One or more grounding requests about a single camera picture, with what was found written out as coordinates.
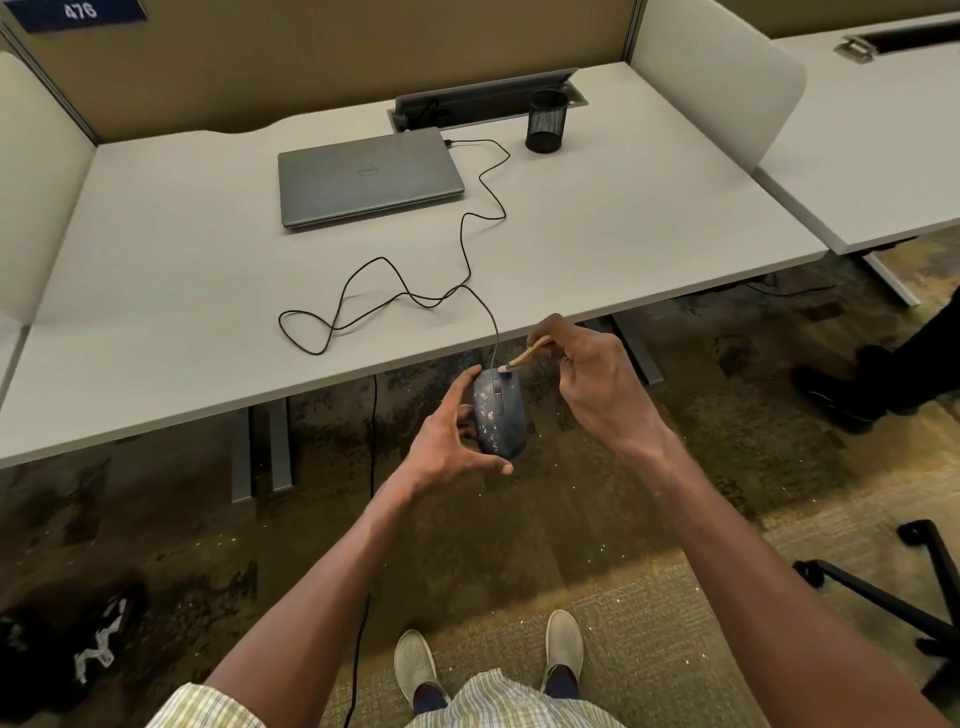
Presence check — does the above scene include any person's right hand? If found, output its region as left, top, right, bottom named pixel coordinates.
left=528, top=313, right=670, bottom=456

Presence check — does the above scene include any person's left hand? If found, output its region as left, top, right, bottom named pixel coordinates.
left=397, top=363, right=517, bottom=503

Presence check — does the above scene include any small wooden-handled brush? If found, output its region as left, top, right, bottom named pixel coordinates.
left=507, top=336, right=557, bottom=373

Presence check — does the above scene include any dark speckled computer mouse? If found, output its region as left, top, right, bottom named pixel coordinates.
left=470, top=366, right=529, bottom=463

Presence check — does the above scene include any person's left forearm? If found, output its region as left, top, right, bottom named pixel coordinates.
left=204, top=468, right=435, bottom=728

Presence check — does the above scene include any person's right forearm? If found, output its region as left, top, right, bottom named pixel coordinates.
left=621, top=426, right=935, bottom=728

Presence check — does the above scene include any grey desk leg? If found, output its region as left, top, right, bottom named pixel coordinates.
left=609, top=310, right=666, bottom=388
left=229, top=396, right=295, bottom=505

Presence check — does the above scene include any person's right beige shoe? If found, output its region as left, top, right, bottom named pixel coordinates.
left=540, top=609, right=585, bottom=696

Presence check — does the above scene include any person's beige shoe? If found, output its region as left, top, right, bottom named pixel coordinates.
left=393, top=629, right=453, bottom=707
left=540, top=609, right=585, bottom=696

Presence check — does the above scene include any person's left beige shoe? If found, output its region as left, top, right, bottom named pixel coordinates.
left=393, top=629, right=453, bottom=707

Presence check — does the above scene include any pale checked shirt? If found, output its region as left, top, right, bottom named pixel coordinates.
left=145, top=669, right=625, bottom=728

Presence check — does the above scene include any black mesh pen holder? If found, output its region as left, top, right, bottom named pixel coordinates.
left=524, top=88, right=570, bottom=156

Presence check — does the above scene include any grey closed laptop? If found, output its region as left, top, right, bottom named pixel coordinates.
left=276, top=126, right=467, bottom=231

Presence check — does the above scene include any white desk divider panel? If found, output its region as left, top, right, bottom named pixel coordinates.
left=627, top=0, right=808, bottom=178
left=0, top=50, right=99, bottom=325

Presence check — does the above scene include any white desk leg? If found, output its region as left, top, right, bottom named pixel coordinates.
left=861, top=249, right=923, bottom=309

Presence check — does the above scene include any black office chair base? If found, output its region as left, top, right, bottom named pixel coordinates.
left=792, top=519, right=960, bottom=663

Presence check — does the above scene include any beige partition panel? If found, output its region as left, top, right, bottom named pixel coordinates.
left=718, top=0, right=960, bottom=40
left=0, top=0, right=648, bottom=145

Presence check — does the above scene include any blue sign plate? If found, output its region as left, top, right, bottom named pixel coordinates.
left=12, top=0, right=150, bottom=36

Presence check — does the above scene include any black mouse cable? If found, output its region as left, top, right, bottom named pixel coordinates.
left=278, top=137, right=513, bottom=373

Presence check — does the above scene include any black floor cable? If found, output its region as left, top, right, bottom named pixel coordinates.
left=745, top=273, right=838, bottom=299

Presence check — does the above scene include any grey desk cable box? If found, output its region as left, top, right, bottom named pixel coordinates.
left=833, top=18, right=960, bottom=64
left=387, top=67, right=590, bottom=135

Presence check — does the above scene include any black bag with white straps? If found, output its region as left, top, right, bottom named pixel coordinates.
left=0, top=576, right=149, bottom=715

